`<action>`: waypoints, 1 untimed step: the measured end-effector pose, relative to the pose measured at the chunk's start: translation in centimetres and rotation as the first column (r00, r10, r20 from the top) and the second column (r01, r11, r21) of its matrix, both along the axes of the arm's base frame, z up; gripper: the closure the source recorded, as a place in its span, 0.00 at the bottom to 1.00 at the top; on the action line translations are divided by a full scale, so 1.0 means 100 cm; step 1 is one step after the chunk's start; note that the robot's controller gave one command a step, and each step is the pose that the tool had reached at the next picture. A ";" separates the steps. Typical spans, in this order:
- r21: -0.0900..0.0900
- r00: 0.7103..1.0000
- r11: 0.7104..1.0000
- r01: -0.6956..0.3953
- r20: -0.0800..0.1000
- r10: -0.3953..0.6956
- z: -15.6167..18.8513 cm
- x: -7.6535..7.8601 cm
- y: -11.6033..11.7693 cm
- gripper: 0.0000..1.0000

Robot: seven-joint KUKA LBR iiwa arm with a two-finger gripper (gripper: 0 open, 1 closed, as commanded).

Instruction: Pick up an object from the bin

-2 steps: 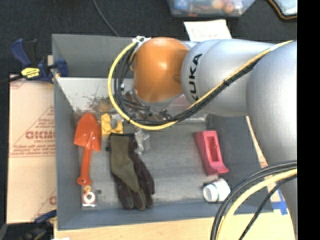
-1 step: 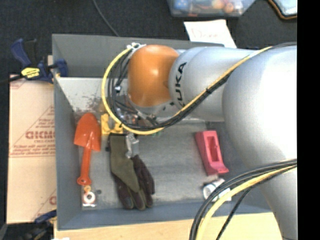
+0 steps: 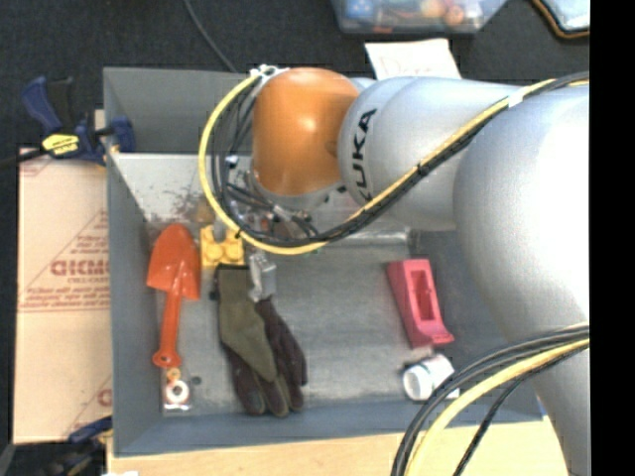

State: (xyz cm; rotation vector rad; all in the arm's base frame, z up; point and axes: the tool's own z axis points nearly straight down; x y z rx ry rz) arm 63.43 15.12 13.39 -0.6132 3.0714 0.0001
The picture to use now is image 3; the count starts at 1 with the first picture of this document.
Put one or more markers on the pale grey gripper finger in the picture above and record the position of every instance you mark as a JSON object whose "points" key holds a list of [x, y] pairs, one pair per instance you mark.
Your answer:
{"points": [[254, 280], [269, 275]]}

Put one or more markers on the brown cardboard board, red print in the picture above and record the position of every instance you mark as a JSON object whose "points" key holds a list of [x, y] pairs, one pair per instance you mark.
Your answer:
{"points": [[59, 315]]}

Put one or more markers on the grey metal bin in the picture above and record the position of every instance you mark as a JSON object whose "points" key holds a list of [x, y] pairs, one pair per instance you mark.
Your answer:
{"points": [[337, 315]]}

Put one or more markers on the yellow toy brick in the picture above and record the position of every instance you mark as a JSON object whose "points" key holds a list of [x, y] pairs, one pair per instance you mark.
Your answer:
{"points": [[218, 251]]}

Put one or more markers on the white plastic pipe fitting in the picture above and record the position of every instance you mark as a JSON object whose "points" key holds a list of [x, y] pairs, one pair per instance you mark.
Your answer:
{"points": [[421, 377]]}

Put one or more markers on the orange toy shovel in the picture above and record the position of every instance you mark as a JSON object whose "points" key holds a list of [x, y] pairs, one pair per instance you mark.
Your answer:
{"points": [[174, 271]]}

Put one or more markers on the olive and maroon glove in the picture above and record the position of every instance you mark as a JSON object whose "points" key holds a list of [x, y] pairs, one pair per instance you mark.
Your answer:
{"points": [[248, 330]]}

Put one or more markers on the pink block with rectangular hole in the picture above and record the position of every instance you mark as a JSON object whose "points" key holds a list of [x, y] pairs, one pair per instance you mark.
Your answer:
{"points": [[421, 315]]}

